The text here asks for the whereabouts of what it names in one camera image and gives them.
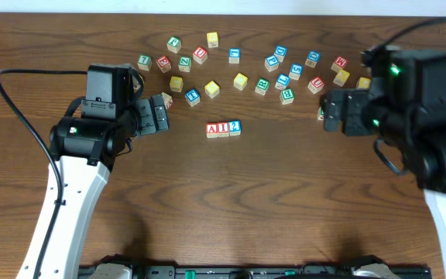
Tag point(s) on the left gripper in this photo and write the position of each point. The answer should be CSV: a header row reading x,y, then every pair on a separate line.
x,y
147,124

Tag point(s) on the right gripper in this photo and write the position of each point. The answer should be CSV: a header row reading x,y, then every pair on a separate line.
x,y
355,99

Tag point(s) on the red A block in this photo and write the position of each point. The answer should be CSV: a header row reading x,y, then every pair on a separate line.
x,y
212,130

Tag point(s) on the red I block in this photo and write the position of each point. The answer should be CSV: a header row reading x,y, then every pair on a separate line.
x,y
223,129

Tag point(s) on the blue 2 block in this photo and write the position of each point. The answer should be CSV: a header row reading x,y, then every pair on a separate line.
x,y
235,128

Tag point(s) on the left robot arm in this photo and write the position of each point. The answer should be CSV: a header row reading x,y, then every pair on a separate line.
x,y
83,147

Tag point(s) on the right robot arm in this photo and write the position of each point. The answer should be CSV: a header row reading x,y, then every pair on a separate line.
x,y
405,108

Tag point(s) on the plain wooden red block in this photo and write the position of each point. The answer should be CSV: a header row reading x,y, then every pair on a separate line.
x,y
167,99

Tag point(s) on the yellow G block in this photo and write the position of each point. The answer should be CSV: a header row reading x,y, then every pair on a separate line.
x,y
363,83

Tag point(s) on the green J block right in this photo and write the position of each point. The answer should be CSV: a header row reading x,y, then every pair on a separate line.
x,y
320,114

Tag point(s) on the green j block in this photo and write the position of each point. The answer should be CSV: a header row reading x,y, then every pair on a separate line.
x,y
174,44
320,114

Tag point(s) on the yellow K block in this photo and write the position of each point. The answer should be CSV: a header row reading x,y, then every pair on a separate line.
x,y
341,77

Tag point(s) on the yellow block left middle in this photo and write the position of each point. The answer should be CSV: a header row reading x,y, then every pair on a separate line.
x,y
176,84

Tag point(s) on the red U block right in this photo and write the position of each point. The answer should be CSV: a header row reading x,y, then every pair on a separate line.
x,y
315,85

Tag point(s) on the red u block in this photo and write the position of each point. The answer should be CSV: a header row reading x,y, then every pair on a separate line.
x,y
315,85
200,55

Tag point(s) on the blue T block left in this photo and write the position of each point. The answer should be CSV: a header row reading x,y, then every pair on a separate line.
x,y
192,97

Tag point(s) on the blue t block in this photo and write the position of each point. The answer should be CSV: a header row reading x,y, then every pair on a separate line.
x,y
282,82
192,97

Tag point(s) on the red M block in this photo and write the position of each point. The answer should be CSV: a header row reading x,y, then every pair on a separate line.
x,y
339,64

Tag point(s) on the red E block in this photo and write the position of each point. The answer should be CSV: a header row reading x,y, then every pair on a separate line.
x,y
163,63

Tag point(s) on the green 7 block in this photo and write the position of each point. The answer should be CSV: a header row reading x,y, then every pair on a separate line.
x,y
144,62

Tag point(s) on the green Z block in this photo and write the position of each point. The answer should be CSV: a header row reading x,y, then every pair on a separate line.
x,y
184,64

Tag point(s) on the green B block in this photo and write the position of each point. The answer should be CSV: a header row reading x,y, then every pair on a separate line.
x,y
287,96

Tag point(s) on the yellow block centre left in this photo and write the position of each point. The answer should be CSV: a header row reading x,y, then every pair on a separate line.
x,y
212,89

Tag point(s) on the blue D block right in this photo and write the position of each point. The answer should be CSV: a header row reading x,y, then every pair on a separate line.
x,y
312,58

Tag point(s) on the blue d block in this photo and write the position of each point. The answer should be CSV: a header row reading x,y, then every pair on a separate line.
x,y
280,53
312,58

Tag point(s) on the blue 5 block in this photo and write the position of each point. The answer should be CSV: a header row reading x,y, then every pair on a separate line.
x,y
296,71

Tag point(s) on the blue T block right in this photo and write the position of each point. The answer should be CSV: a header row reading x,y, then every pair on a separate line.
x,y
282,82

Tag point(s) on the green J block top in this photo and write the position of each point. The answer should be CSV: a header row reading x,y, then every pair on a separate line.
x,y
174,44

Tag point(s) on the red U block left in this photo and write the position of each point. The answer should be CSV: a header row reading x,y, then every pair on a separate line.
x,y
200,55

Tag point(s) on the blue D block left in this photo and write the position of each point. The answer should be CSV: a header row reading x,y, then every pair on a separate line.
x,y
280,53

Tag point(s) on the green R block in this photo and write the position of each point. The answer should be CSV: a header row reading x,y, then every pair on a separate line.
x,y
262,86

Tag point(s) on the blue P block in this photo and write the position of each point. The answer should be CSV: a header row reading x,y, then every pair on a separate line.
x,y
271,63

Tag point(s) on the yellow block top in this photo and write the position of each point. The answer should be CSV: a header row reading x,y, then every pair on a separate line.
x,y
213,40

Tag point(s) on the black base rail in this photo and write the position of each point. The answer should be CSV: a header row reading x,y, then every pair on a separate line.
x,y
312,270

